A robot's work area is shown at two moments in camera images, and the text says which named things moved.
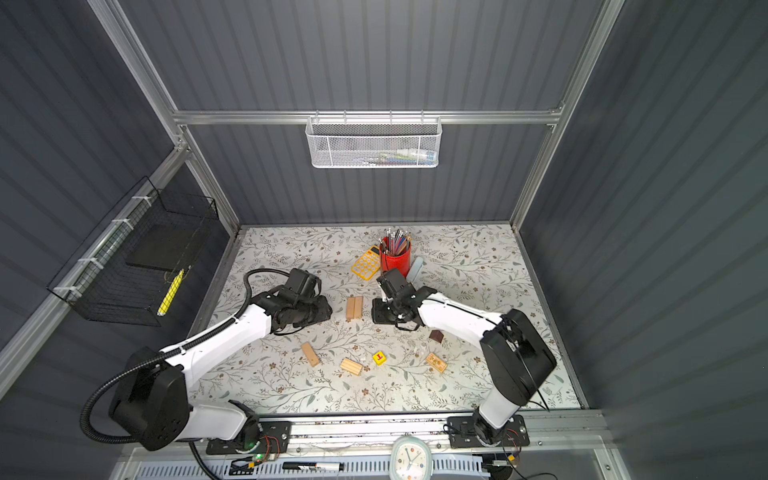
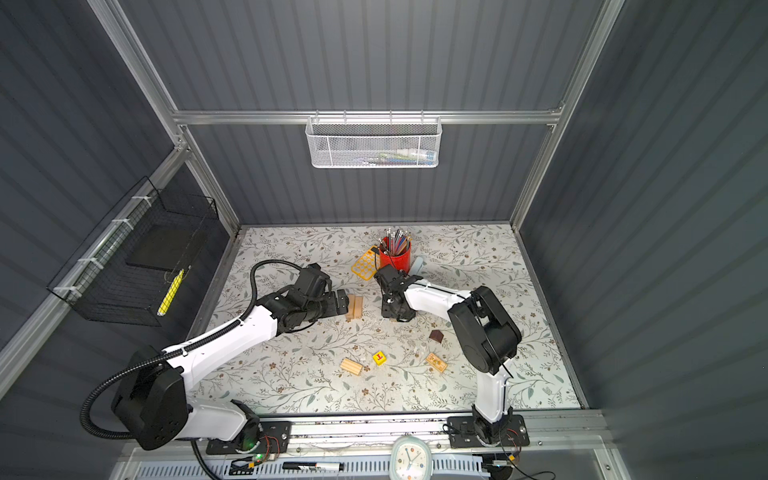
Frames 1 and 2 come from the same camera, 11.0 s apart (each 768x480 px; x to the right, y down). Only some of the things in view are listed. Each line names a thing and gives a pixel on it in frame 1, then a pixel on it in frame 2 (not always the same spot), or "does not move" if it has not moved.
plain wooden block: (358, 307) does not move
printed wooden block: (435, 362) does not move
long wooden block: (310, 354) -> (351, 307)
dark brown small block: (436, 335) does not move
